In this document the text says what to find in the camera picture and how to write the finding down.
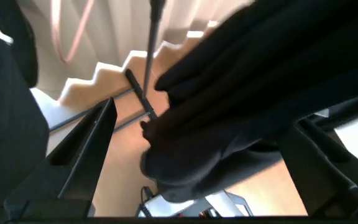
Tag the black clothes rack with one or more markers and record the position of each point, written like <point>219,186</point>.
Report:
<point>152,46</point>

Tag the black shorts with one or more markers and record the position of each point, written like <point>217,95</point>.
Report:
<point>5,124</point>

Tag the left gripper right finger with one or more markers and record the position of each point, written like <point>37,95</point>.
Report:
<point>322,186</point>

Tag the pink clothes hanger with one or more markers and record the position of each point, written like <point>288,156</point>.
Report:
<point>54,31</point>

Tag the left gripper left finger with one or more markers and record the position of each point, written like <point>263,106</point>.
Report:
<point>73,174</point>

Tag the black garment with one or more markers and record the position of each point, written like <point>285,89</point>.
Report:
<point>259,77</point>

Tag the beige curtain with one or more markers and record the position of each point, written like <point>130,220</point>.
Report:
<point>110,31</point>

